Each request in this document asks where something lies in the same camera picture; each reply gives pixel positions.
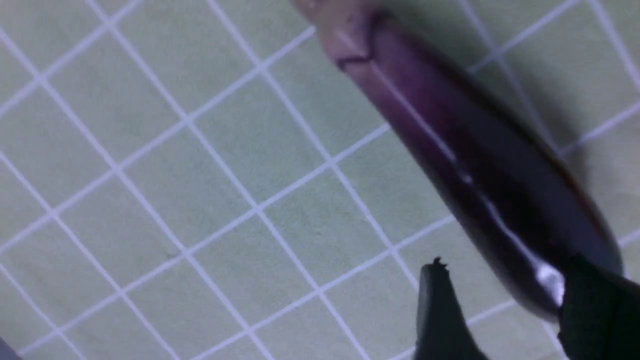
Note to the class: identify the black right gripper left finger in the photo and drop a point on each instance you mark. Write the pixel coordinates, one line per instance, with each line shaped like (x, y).
(442, 332)

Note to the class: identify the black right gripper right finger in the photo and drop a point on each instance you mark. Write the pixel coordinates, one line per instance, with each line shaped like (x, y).
(600, 314)

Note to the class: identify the purple toy eggplant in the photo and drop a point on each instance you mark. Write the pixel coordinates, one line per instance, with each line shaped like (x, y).
(510, 193)

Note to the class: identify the green checkered tablecloth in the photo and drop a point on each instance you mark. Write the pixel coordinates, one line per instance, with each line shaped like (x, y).
(193, 180)

